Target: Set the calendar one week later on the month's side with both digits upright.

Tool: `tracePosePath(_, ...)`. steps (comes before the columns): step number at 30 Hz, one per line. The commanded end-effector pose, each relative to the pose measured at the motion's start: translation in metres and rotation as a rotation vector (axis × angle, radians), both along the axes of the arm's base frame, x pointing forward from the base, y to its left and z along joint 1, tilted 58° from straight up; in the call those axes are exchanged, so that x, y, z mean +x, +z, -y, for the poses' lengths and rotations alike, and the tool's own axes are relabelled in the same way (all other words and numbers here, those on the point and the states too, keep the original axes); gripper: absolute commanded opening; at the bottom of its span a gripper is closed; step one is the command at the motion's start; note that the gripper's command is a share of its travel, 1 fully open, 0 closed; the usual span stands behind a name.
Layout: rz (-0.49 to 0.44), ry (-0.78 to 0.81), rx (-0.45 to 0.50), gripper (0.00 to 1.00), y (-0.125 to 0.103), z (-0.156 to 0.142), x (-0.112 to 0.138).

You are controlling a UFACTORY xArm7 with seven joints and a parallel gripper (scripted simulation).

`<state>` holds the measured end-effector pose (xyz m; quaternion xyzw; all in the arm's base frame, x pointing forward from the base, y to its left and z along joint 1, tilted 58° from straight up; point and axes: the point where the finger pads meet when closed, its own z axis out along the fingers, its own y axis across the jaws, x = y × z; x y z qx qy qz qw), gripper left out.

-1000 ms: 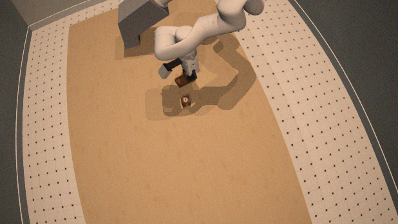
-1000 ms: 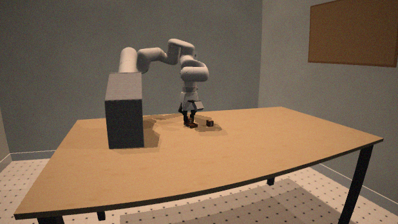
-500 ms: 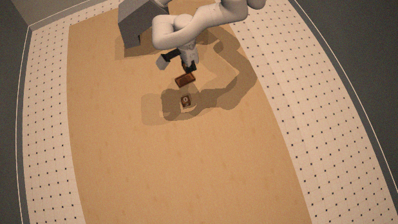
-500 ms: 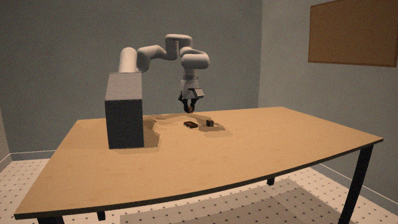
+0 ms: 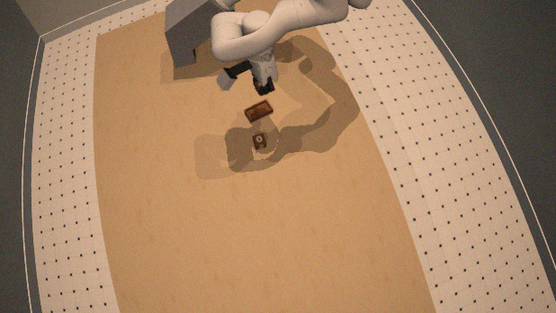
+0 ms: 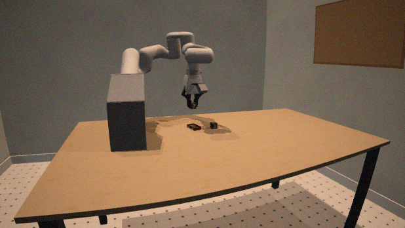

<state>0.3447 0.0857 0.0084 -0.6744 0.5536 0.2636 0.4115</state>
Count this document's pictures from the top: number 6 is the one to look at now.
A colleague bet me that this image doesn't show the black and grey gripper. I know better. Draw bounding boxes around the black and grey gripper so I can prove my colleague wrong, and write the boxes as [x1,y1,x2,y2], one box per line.
[182,75,204,107]

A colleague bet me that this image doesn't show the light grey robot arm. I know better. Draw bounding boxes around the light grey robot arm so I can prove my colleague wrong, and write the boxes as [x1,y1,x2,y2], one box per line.
[121,32,214,75]

